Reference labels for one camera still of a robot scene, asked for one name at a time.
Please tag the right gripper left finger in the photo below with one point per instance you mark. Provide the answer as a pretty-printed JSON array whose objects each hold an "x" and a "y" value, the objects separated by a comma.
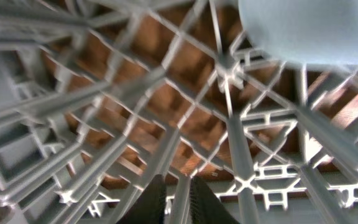
[{"x": 149, "y": 208}]

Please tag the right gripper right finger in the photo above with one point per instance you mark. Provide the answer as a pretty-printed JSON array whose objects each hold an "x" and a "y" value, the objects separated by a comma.
[{"x": 205, "y": 207}]

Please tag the light blue cup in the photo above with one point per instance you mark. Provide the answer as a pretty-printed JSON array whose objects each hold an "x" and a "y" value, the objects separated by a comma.
[{"x": 315, "y": 32}]

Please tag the grey dishwasher rack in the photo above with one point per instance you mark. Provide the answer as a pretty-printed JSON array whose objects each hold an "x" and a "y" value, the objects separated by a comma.
[{"x": 98, "y": 97}]

